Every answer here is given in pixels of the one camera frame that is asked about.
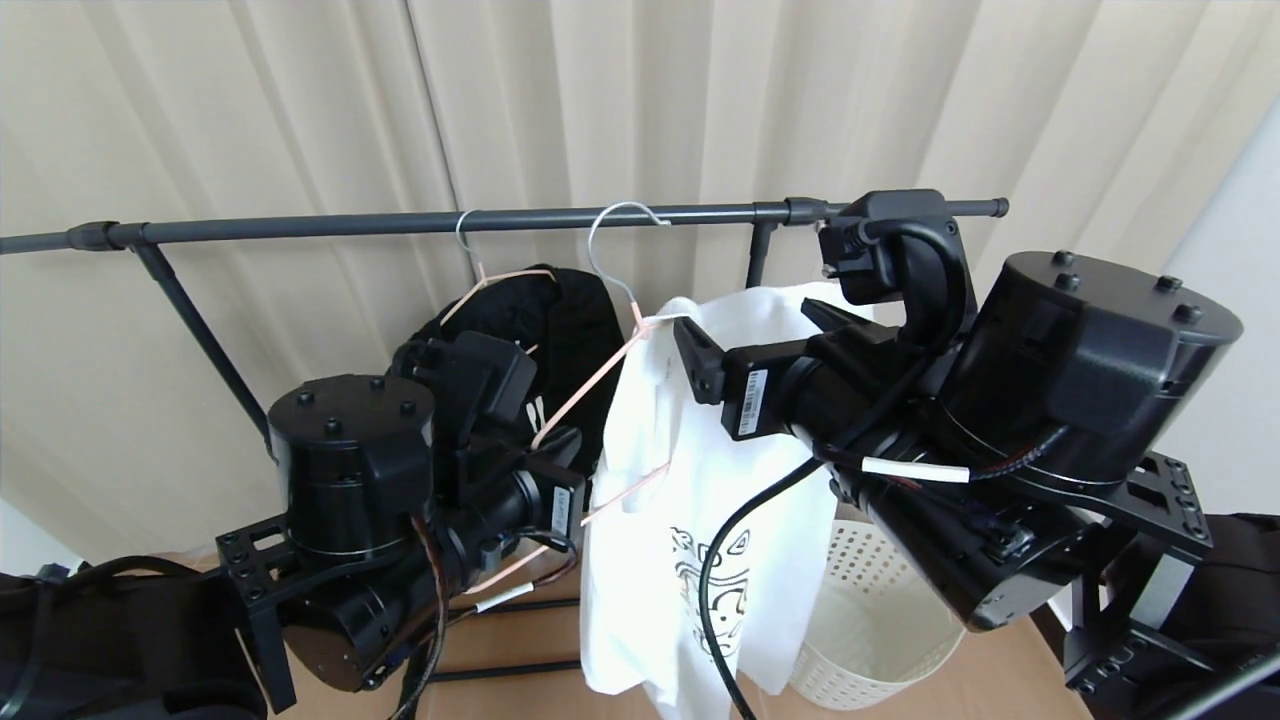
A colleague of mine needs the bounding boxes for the white laundry basket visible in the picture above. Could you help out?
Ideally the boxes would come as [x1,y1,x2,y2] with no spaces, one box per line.
[788,517,968,712]

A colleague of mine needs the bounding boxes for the black shorts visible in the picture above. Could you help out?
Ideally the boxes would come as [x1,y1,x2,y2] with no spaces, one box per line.
[393,265,628,483]

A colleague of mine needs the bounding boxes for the white printed shirt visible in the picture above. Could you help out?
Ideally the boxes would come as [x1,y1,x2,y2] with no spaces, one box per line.
[579,283,883,720]

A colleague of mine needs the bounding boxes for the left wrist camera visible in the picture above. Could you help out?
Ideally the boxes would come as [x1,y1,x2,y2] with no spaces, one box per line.
[398,330,539,506]

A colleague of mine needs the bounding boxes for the black clothes rack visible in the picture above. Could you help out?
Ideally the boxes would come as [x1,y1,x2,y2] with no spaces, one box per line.
[0,197,1009,686]

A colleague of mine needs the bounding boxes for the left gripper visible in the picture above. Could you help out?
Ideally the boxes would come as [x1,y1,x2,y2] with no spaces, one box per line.
[288,455,588,693]

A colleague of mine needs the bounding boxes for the pink clothes hanger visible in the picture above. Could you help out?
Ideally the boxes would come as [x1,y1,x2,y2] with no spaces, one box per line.
[460,201,701,596]
[440,210,558,329]

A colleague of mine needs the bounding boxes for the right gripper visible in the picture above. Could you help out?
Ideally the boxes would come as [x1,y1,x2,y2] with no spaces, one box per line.
[672,298,1103,633]

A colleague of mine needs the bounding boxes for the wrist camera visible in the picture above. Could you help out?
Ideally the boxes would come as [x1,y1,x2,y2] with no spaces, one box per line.
[817,189,979,353]
[398,330,539,506]

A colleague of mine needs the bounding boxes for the white curtain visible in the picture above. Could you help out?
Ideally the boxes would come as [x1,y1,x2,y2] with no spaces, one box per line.
[0,0,1280,566]

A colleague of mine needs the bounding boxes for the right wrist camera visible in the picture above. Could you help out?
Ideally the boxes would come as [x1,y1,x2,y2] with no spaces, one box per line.
[817,189,979,353]

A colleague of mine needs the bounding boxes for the black cable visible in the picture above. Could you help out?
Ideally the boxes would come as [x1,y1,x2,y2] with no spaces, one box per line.
[697,455,851,720]

